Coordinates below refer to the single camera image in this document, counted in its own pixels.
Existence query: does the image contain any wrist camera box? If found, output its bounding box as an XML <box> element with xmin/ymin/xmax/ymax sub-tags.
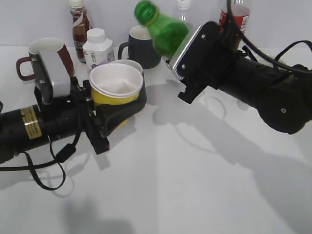
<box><xmin>169</xmin><ymin>25</ymin><xmax>203</xmax><ymax>81</ymax></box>
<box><xmin>31</xmin><ymin>49</ymin><xmax>72</xmax><ymax>105</ymax></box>

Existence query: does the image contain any clear water bottle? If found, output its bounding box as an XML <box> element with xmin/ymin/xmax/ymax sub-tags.
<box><xmin>174</xmin><ymin>0</ymin><xmax>192</xmax><ymax>27</ymax></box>

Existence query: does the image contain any black mug front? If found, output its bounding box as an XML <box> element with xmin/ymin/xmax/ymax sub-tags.
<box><xmin>111</xmin><ymin>59</ymin><xmax>144</xmax><ymax>76</ymax></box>

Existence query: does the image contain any brown drink bottle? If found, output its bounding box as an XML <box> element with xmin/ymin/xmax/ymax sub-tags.
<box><xmin>70</xmin><ymin>0</ymin><xmax>91</xmax><ymax>63</ymax></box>

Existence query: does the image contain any white milk carton bottle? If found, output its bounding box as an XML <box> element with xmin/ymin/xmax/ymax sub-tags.
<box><xmin>82</xmin><ymin>28</ymin><xmax>115</xmax><ymax>73</ymax></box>

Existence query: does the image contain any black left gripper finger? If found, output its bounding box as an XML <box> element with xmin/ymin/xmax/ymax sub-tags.
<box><xmin>96</xmin><ymin>87</ymin><xmax>143</xmax><ymax>137</ymax></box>

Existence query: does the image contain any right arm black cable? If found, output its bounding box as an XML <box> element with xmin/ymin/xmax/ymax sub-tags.
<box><xmin>226</xmin><ymin>0</ymin><xmax>312</xmax><ymax>74</ymax></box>

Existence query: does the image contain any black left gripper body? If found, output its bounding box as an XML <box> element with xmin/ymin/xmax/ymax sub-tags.
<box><xmin>70</xmin><ymin>77</ymin><xmax>109</xmax><ymax>155</ymax></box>

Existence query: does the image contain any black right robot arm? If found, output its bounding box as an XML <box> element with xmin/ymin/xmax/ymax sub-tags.
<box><xmin>170</xmin><ymin>21</ymin><xmax>312</xmax><ymax>135</ymax></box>

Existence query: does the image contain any black mug rear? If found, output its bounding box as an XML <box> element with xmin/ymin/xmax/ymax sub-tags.
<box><xmin>117</xmin><ymin>25</ymin><xmax>161</xmax><ymax>69</ymax></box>

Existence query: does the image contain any black mug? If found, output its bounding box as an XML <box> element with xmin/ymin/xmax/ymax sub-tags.
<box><xmin>111</xmin><ymin>59</ymin><xmax>144</xmax><ymax>76</ymax></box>
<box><xmin>117</xmin><ymin>25</ymin><xmax>161</xmax><ymax>69</ymax></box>

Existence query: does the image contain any yellow paper cup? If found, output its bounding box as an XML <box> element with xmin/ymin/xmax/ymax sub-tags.
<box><xmin>89</xmin><ymin>64</ymin><xmax>143</xmax><ymax>127</ymax></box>

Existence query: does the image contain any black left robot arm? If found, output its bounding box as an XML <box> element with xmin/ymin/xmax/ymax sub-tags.
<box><xmin>0</xmin><ymin>77</ymin><xmax>147</xmax><ymax>163</ymax></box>

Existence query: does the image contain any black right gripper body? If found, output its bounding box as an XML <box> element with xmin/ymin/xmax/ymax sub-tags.
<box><xmin>178</xmin><ymin>21</ymin><xmax>241</xmax><ymax>104</ymax></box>

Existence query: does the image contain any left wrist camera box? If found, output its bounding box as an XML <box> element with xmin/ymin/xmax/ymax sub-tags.
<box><xmin>31</xmin><ymin>49</ymin><xmax>72</xmax><ymax>105</ymax></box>

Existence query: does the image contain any dark red ceramic mug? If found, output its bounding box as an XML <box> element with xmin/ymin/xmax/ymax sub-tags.
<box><xmin>16</xmin><ymin>38</ymin><xmax>75</xmax><ymax>81</ymax></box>

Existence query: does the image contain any green plastic bottle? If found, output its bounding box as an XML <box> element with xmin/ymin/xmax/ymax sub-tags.
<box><xmin>134</xmin><ymin>0</ymin><xmax>190</xmax><ymax>60</ymax></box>

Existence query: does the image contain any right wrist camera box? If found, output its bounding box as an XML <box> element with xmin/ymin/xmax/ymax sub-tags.
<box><xmin>169</xmin><ymin>25</ymin><xmax>203</xmax><ymax>81</ymax></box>

